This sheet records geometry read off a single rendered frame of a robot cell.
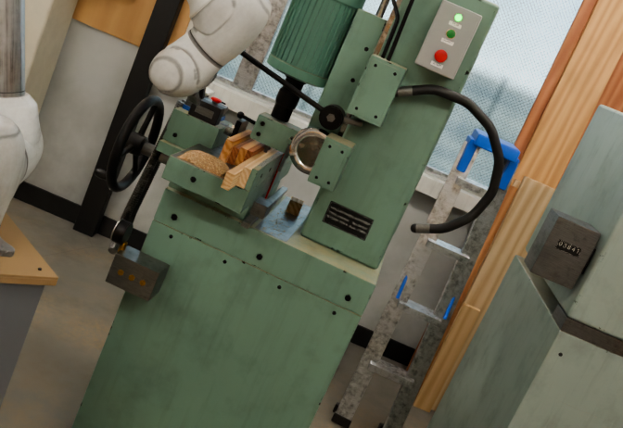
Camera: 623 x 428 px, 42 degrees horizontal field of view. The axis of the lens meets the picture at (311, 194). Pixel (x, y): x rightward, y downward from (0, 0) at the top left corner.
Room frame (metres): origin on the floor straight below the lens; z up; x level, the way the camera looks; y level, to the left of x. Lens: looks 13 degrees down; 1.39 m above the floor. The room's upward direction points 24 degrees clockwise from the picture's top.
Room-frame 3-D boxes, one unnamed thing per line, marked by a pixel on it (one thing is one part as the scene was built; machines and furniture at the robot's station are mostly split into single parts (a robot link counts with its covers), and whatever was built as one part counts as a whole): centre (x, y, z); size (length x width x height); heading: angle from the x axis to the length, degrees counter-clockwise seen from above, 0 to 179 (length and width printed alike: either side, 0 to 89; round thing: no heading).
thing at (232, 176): (2.12, 0.16, 0.92); 0.65 x 0.02 x 0.04; 176
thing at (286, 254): (2.15, 0.04, 0.76); 0.57 x 0.45 x 0.09; 86
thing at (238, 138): (2.12, 0.23, 0.93); 0.23 x 0.02 x 0.06; 176
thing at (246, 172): (2.16, 0.14, 0.92); 0.60 x 0.02 x 0.05; 176
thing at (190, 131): (2.17, 0.35, 0.91); 0.15 x 0.14 x 0.09; 176
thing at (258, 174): (2.16, 0.12, 0.93); 0.60 x 0.02 x 0.06; 176
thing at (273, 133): (2.15, 0.14, 0.99); 0.14 x 0.07 x 0.09; 86
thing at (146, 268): (1.90, 0.32, 0.58); 0.12 x 0.08 x 0.08; 86
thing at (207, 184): (2.17, 0.27, 0.87); 0.61 x 0.30 x 0.06; 176
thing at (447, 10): (1.99, -0.15, 1.40); 0.10 x 0.06 x 0.16; 86
